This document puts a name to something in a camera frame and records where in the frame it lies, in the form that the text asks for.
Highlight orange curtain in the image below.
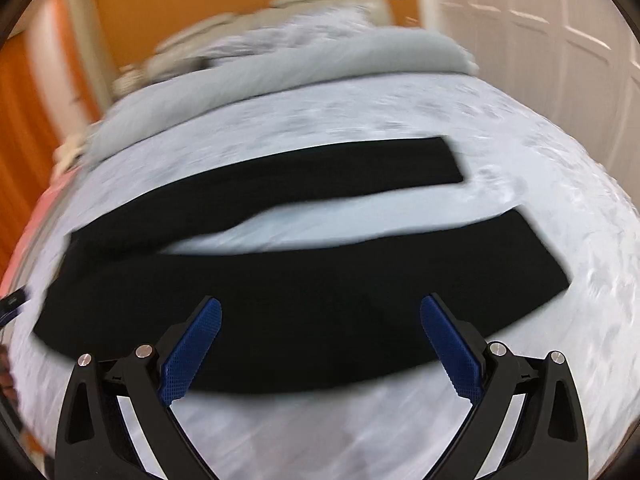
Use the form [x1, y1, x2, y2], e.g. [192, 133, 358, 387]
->
[0, 34, 60, 270]

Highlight pink mattress edge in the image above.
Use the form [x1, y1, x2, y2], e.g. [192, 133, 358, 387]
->
[1, 167, 79, 297]

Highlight black pants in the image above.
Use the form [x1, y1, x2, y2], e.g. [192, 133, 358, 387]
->
[34, 138, 570, 394]

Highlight butterfly print bed sheet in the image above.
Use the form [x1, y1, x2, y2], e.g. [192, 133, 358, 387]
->
[9, 74, 639, 479]

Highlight cream padded headboard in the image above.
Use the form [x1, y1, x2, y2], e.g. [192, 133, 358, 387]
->
[112, 0, 395, 99]

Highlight grey folded duvet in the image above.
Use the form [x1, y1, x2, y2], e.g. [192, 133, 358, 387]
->
[84, 26, 480, 165]

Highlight white wardrobe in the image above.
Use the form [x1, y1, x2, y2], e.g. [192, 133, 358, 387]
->
[416, 0, 640, 200]

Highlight white plush toy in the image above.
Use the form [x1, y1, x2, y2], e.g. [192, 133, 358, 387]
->
[50, 134, 87, 182]

